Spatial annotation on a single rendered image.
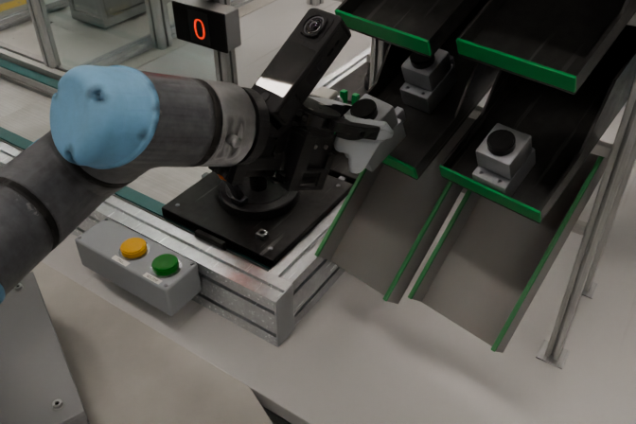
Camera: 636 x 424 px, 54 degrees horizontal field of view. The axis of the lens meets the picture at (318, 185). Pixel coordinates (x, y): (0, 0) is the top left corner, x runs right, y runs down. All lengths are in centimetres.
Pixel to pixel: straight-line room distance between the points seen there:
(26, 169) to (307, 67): 25
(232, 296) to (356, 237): 22
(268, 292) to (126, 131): 52
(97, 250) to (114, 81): 62
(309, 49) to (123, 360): 61
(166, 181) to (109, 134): 80
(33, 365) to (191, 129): 52
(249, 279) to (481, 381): 37
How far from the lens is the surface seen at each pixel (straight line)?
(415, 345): 101
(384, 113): 70
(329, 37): 58
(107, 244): 107
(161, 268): 98
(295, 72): 58
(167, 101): 48
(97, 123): 46
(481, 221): 88
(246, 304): 97
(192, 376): 98
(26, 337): 97
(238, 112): 53
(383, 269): 90
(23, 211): 51
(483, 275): 87
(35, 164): 54
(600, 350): 108
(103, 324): 108
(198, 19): 115
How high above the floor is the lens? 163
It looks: 36 degrees down
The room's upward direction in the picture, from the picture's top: straight up
